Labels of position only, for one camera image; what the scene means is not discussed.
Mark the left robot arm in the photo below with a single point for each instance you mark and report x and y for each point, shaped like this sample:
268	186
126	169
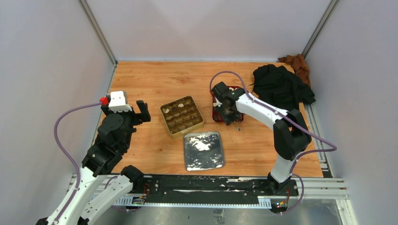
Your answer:
79	207

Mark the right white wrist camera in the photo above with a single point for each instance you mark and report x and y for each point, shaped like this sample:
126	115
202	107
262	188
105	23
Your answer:
220	90

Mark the black cloth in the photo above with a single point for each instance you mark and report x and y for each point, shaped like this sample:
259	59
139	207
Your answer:
281	88

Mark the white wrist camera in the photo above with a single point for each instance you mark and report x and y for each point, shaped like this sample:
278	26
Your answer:
116	101
220	90

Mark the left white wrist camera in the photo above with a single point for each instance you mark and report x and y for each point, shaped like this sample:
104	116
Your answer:
116	101

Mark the brown cloth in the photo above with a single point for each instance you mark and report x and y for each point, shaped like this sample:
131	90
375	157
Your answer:
299	66

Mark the gold chocolate tin box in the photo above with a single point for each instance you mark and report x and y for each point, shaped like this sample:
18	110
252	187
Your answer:
181	121

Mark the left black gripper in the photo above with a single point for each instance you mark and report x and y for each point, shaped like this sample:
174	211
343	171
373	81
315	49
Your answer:
143	108

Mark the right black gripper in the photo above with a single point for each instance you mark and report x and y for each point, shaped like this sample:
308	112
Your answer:
228	119

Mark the red chocolate tray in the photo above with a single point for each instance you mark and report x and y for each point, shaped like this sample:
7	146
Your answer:
217	118

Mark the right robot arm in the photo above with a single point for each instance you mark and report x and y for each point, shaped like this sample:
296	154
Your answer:
289	128

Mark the silver tin lid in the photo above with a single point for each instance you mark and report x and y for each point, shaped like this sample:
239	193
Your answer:
203	151

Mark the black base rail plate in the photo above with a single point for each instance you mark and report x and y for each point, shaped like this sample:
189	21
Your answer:
210	190

